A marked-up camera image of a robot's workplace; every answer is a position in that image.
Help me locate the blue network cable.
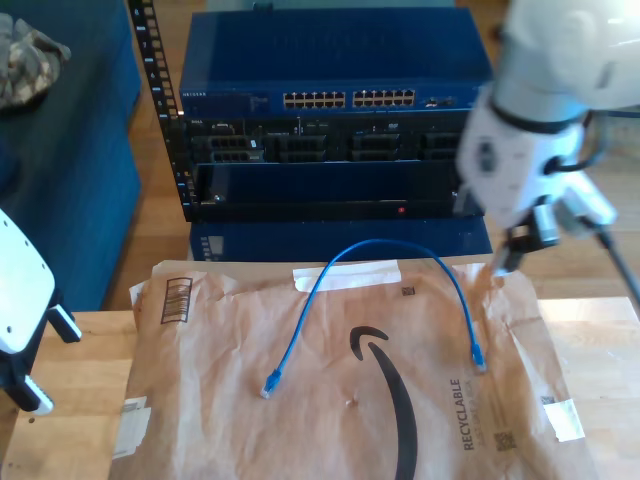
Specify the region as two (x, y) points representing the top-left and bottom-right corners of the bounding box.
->
(258, 238), (489, 400)

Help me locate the blue sofa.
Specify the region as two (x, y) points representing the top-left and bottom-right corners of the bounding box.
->
(0, 0), (144, 376)

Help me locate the dark blue box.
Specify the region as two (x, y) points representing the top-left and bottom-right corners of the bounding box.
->
(187, 217), (494, 264)

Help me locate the black rack server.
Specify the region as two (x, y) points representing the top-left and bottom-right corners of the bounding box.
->
(167, 113), (469, 165)

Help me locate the black rack shelf unit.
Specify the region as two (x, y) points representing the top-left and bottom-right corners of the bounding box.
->
(182, 158), (489, 224)

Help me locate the brown paper mailer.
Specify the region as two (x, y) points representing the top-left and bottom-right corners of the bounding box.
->
(110, 251), (601, 480)

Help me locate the camouflage cloth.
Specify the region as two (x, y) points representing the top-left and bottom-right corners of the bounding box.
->
(0, 12), (73, 111)

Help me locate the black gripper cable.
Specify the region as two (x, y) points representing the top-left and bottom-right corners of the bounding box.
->
(544, 112), (609, 174)

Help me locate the blue network switch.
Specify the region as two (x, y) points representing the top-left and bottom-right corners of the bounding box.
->
(178, 7), (497, 117)

